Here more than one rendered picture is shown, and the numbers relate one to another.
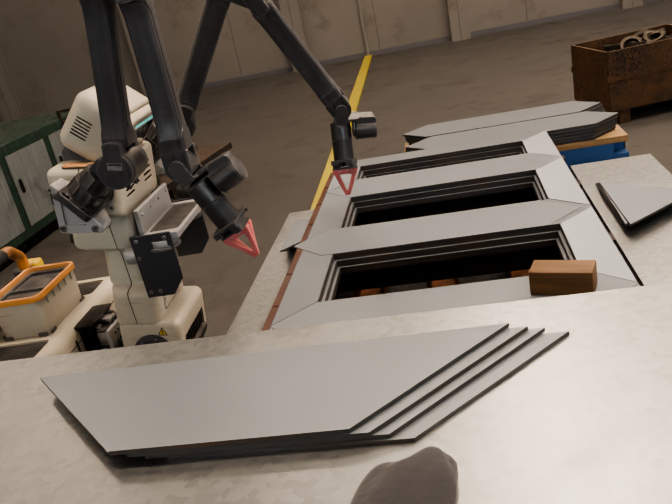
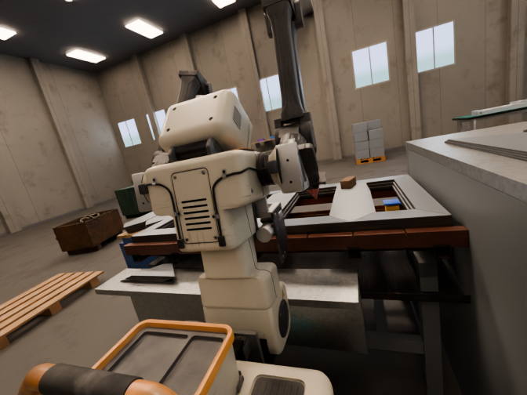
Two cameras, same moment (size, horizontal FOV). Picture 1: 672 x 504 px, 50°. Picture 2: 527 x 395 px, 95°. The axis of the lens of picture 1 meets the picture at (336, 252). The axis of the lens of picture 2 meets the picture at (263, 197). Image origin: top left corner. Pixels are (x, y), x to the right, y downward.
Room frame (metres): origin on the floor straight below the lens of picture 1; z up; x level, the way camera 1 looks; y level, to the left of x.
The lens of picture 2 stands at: (1.51, 1.12, 1.24)
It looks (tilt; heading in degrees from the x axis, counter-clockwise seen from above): 13 degrees down; 281
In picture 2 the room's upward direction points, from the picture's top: 12 degrees counter-clockwise
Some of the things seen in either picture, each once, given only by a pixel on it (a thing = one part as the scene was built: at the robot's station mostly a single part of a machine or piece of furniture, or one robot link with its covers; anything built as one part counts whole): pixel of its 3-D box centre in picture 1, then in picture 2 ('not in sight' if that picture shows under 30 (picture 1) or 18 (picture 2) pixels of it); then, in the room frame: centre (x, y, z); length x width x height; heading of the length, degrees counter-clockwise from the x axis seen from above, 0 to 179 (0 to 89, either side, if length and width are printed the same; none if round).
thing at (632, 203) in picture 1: (645, 197); not in sight; (1.85, -0.88, 0.77); 0.45 x 0.20 x 0.04; 168
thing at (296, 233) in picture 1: (308, 231); (154, 272); (2.36, 0.08, 0.70); 0.39 x 0.12 x 0.04; 168
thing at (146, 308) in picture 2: not in sight; (226, 306); (2.00, 0.10, 0.48); 1.30 x 0.04 x 0.35; 168
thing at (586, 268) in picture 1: (562, 277); (348, 182); (1.25, -0.43, 0.89); 0.12 x 0.06 x 0.05; 61
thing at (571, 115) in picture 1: (505, 131); (172, 211); (2.67, -0.73, 0.82); 0.80 x 0.40 x 0.06; 78
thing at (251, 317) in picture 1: (283, 285); (208, 283); (2.02, 0.18, 0.67); 1.30 x 0.20 x 0.03; 168
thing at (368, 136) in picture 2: not in sight; (367, 141); (-0.57, -7.07, 0.59); 1.19 x 0.80 x 1.19; 79
